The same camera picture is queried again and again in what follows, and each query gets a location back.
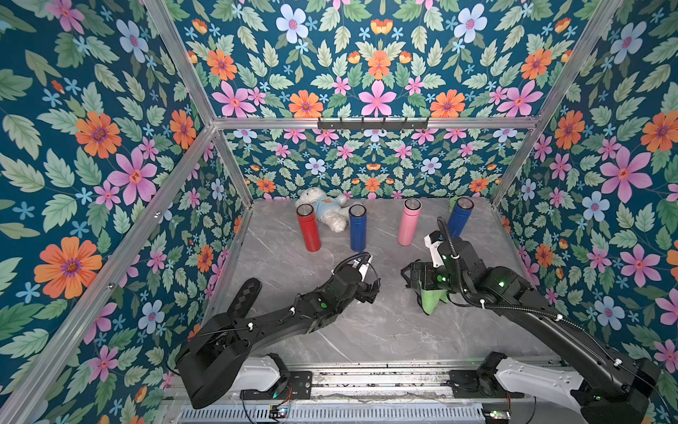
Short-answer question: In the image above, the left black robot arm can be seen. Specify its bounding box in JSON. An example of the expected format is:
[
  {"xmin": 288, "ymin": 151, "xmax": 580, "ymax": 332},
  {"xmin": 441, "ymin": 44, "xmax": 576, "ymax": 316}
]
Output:
[{"xmin": 176, "ymin": 252, "xmax": 381, "ymax": 409}]

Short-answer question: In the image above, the white teddy bear plush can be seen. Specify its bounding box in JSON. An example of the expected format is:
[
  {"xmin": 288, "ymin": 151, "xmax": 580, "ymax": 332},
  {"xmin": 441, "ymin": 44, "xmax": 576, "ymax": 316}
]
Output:
[{"xmin": 295, "ymin": 187, "xmax": 349, "ymax": 233}]

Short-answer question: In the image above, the blue thermos right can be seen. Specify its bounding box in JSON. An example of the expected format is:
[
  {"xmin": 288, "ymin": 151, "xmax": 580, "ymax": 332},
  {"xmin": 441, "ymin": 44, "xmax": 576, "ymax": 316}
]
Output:
[{"xmin": 448, "ymin": 197, "xmax": 474, "ymax": 238}]

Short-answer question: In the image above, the black wall hook rail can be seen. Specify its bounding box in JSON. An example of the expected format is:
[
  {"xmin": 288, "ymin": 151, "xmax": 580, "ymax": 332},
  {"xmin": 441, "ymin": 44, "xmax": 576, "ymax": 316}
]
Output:
[{"xmin": 316, "ymin": 118, "xmax": 429, "ymax": 132}]

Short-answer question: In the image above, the pink thermos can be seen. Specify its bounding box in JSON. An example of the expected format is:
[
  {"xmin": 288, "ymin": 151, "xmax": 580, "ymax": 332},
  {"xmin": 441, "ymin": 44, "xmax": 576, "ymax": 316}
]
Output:
[{"xmin": 397, "ymin": 198, "xmax": 422, "ymax": 247}]

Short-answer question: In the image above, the green microfiber cloth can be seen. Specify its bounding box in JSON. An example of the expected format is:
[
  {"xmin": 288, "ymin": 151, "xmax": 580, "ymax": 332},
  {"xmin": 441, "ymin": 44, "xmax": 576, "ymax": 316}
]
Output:
[{"xmin": 413, "ymin": 282, "xmax": 448, "ymax": 316}]

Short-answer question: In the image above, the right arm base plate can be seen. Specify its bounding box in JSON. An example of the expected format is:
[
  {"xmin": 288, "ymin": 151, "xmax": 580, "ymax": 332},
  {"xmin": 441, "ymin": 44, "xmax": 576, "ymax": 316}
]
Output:
[{"xmin": 447, "ymin": 370, "xmax": 525, "ymax": 400}]

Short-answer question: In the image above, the dark blue thermos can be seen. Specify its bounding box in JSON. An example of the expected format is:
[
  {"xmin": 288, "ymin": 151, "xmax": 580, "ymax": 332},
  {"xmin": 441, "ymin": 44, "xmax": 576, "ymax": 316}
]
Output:
[{"xmin": 349, "ymin": 203, "xmax": 367, "ymax": 253}]

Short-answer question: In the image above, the red thermos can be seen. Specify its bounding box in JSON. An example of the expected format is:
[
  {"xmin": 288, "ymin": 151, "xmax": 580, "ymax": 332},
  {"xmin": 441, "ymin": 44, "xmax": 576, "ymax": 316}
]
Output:
[{"xmin": 296, "ymin": 203, "xmax": 321, "ymax": 252}]

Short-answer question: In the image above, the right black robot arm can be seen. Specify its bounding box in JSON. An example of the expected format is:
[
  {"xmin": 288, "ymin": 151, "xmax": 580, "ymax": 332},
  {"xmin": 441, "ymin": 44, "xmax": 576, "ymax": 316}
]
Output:
[{"xmin": 401, "ymin": 218, "xmax": 661, "ymax": 423}]

